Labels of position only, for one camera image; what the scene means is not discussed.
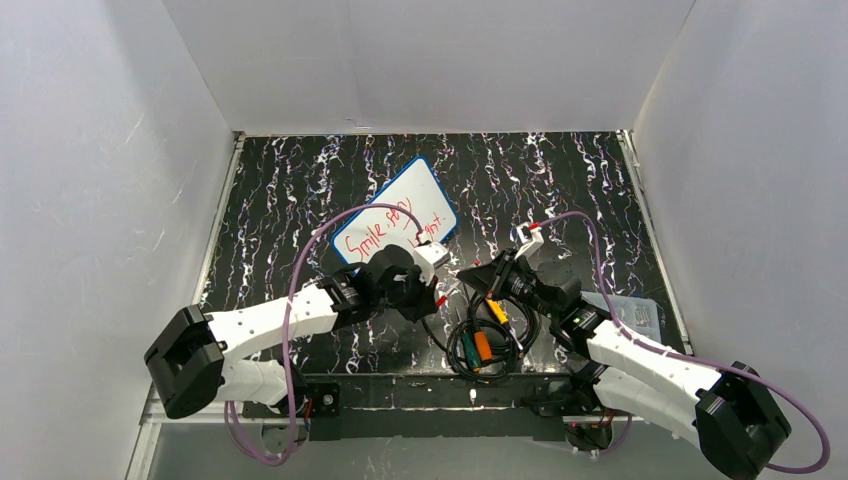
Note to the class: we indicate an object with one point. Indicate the clear plastic screw box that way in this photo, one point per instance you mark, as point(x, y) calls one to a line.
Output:
point(639, 314)

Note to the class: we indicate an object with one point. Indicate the orange handled screwdriver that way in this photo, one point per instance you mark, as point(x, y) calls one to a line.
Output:
point(481, 338)

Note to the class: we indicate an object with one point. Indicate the green handled screwdriver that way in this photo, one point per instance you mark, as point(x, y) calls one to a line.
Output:
point(468, 331)

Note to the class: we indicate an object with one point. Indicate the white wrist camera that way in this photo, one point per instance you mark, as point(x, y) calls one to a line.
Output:
point(429, 256)
point(529, 238)

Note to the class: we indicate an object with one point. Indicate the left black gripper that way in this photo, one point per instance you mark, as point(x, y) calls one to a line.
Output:
point(419, 300)

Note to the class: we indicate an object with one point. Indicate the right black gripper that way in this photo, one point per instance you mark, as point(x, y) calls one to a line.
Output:
point(501, 278)

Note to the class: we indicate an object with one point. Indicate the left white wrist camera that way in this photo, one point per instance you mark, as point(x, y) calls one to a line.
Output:
point(429, 256)

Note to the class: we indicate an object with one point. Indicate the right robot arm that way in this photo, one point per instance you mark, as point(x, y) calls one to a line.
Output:
point(734, 421)

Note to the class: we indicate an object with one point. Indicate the blue framed whiteboard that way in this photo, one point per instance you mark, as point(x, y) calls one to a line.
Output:
point(413, 198)

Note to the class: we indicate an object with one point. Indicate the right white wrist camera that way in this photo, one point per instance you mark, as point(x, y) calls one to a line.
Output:
point(529, 238)

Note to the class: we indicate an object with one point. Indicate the yellow handled screwdriver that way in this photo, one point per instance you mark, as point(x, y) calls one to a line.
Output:
point(499, 314)

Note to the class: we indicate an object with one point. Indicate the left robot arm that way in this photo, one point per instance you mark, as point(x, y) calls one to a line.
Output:
point(200, 358)

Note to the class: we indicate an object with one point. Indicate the white red marker pen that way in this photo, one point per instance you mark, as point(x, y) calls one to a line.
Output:
point(454, 286)

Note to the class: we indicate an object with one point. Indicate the aluminium frame rail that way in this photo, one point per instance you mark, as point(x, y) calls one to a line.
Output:
point(416, 427)

